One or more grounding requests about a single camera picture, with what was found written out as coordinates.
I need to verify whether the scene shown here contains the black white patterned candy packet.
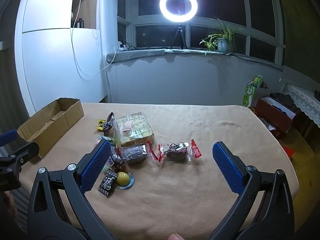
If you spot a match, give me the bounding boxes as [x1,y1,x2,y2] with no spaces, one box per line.
[98,170,118,197]

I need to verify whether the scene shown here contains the white lace cloth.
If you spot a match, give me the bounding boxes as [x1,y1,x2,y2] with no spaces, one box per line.
[283,83,320,127]

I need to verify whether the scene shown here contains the potted spider plant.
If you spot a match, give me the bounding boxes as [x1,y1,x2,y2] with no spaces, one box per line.
[199,17,242,54]

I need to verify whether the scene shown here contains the bagged sliced bread loaf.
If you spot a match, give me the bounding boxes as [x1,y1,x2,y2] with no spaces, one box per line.
[115,112,155,147]

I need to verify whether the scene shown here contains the dark cake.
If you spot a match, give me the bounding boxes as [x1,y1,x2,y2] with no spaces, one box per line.
[119,140,164,165]

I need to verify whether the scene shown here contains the ring light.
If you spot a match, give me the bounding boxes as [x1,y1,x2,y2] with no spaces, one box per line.
[159,0,198,23]

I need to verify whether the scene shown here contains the grey windowsill cloth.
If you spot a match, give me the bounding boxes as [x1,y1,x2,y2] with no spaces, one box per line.
[104,49,284,71]

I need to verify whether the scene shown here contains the brown cardboard box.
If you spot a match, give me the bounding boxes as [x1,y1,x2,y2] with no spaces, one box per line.
[17,98,84,158]

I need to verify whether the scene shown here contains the green white carton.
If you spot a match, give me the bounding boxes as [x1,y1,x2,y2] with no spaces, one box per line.
[242,75,263,107]

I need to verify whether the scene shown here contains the power strip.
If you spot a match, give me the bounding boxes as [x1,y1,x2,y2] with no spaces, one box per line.
[118,44,128,51]

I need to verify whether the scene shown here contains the white cable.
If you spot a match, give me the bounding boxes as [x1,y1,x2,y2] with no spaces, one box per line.
[69,0,118,78]

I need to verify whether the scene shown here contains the yellow jelly cup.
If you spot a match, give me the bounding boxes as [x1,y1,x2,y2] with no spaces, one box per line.
[116,172,135,190]

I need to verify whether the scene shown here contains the yellow candy packet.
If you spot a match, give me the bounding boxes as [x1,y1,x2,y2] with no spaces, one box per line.
[97,119,106,131]

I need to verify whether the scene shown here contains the white cabinet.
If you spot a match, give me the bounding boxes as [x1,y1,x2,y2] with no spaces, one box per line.
[14,0,118,115]

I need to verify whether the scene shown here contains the black tripod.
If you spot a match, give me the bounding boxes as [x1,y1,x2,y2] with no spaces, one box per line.
[170,24,188,50]

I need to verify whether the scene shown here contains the red box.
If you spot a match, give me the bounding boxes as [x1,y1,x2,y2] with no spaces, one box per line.
[255,96,296,139]

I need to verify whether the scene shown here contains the round cake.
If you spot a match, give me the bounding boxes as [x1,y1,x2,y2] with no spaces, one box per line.
[158,139,202,163]

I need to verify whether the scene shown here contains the large Snickers bar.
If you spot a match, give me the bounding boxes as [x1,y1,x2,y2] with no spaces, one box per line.
[108,146,125,172]

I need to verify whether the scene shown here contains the person's right hand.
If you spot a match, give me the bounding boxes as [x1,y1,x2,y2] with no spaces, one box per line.
[168,233,184,240]

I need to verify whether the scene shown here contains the small Snickers bar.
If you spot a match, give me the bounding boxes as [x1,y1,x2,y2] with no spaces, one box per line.
[102,112,114,136]

